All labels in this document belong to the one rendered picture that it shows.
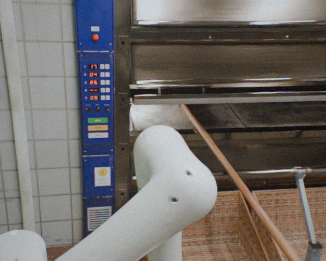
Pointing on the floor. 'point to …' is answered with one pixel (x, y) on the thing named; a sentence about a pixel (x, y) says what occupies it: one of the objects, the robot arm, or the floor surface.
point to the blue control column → (104, 5)
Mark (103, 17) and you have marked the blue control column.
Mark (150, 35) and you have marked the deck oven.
